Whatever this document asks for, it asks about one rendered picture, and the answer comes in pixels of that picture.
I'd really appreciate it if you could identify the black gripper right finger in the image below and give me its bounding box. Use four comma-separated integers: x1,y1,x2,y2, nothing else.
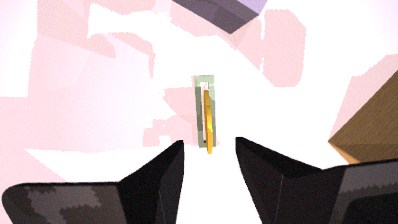
235,136,398,224

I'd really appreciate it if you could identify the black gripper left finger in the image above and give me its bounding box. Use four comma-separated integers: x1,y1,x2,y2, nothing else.
1,140,185,224

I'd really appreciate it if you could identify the gold coin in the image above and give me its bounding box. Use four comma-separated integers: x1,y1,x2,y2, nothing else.
204,90,213,155

